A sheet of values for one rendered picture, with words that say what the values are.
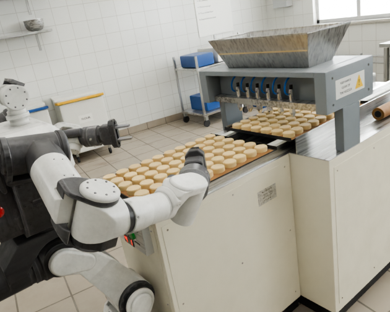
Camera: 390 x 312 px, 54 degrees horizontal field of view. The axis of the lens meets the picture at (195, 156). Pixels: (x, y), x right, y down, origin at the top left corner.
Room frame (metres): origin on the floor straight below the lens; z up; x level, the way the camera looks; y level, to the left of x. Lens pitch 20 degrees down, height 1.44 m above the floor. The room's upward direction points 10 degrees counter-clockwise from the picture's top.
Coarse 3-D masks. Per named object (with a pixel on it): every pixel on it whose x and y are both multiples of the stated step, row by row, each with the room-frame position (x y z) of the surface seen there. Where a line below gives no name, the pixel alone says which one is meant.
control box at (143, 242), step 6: (138, 234) 1.16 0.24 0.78; (144, 234) 1.14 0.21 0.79; (126, 240) 1.25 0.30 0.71; (132, 240) 1.21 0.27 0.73; (138, 240) 1.17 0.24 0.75; (144, 240) 1.14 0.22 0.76; (150, 240) 1.15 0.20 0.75; (138, 246) 1.18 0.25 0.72; (144, 246) 1.14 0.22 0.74; (150, 246) 1.15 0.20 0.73; (144, 252) 1.15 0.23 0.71; (150, 252) 1.15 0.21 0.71
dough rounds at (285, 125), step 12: (276, 108) 1.95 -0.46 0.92; (252, 120) 1.84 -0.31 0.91; (264, 120) 1.78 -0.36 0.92; (276, 120) 1.74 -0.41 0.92; (288, 120) 1.72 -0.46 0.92; (300, 120) 1.68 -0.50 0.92; (312, 120) 1.64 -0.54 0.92; (324, 120) 1.65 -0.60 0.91; (264, 132) 1.62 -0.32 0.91; (276, 132) 1.57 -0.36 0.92; (288, 132) 1.53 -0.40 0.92; (300, 132) 1.55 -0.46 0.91
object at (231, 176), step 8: (376, 96) 1.95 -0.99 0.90; (272, 144) 1.48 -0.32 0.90; (280, 144) 1.50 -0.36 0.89; (288, 144) 1.53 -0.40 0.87; (272, 152) 1.47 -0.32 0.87; (280, 152) 1.50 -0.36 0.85; (256, 160) 1.42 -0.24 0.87; (264, 160) 1.44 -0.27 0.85; (240, 168) 1.36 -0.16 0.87; (248, 168) 1.39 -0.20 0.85; (224, 176) 1.31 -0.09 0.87; (232, 176) 1.34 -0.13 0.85; (216, 184) 1.29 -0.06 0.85; (208, 192) 1.26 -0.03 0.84
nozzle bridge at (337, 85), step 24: (216, 72) 1.84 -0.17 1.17; (240, 72) 1.71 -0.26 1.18; (264, 72) 1.59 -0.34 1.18; (288, 72) 1.49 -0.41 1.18; (312, 72) 1.40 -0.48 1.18; (336, 72) 1.40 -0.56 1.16; (360, 72) 1.49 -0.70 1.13; (216, 96) 1.91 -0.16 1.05; (264, 96) 1.72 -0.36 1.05; (288, 96) 1.60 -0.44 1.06; (312, 96) 1.51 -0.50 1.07; (336, 96) 1.40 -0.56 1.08; (360, 96) 1.49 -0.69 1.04; (336, 120) 1.45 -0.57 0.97; (336, 144) 1.45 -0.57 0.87
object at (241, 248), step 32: (288, 160) 1.51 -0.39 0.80; (224, 192) 1.30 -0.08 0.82; (256, 192) 1.39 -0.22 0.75; (288, 192) 1.50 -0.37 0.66; (160, 224) 1.13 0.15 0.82; (224, 224) 1.28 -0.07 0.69; (256, 224) 1.38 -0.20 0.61; (288, 224) 1.49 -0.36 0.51; (128, 256) 1.35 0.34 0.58; (160, 256) 1.13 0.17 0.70; (192, 256) 1.18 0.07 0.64; (224, 256) 1.27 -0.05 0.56; (256, 256) 1.36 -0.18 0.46; (288, 256) 1.48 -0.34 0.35; (160, 288) 1.17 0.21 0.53; (192, 288) 1.17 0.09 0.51; (224, 288) 1.25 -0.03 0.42; (256, 288) 1.35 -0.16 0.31; (288, 288) 1.47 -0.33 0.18
